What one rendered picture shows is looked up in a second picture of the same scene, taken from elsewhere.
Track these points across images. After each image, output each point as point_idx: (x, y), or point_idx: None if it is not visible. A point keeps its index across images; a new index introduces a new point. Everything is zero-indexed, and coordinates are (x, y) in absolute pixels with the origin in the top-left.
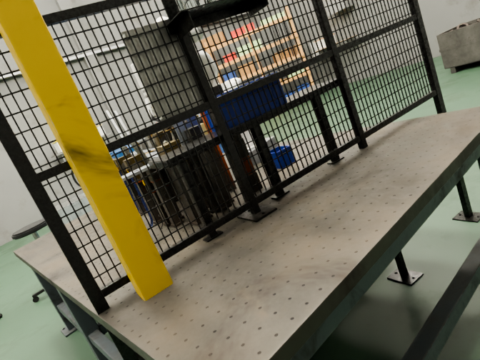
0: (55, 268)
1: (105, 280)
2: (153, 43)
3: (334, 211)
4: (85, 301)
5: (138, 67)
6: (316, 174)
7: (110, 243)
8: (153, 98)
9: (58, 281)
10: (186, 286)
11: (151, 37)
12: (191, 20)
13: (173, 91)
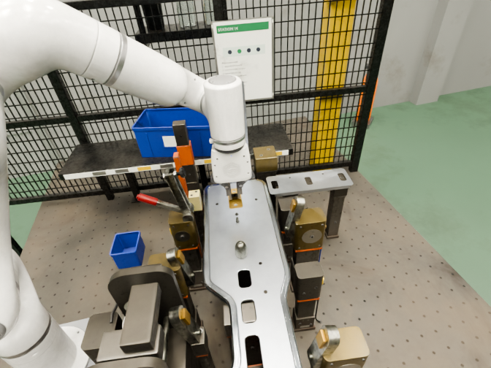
0: (475, 309)
1: (362, 201)
2: (249, 36)
3: None
4: (372, 188)
5: (271, 50)
6: (167, 194)
7: (384, 298)
8: (270, 77)
9: (433, 252)
10: (302, 155)
11: (249, 30)
12: None
13: (252, 79)
